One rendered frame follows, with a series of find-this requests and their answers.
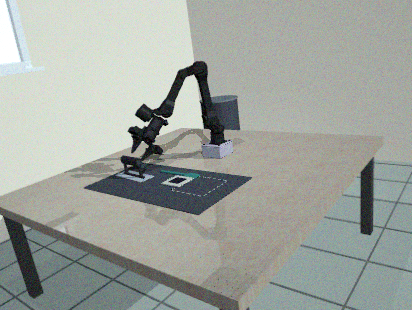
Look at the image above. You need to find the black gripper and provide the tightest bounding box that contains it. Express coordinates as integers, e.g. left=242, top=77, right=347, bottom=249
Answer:
left=128, top=125, right=163, bottom=161

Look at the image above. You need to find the white square tile with dark centre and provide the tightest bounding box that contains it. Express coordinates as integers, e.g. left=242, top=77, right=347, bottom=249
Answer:
left=161, top=175, right=194, bottom=187

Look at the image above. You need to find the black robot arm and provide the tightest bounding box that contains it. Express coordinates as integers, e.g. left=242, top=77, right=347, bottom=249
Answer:
left=135, top=61, right=227, bottom=145

